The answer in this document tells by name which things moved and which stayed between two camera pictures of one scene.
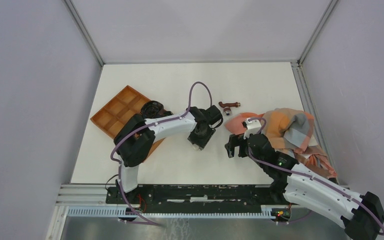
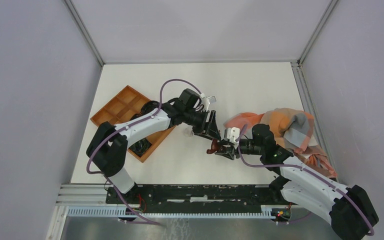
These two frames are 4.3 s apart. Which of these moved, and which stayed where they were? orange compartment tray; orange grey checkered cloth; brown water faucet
Moved: brown water faucet
Stayed: orange grey checkered cloth; orange compartment tray
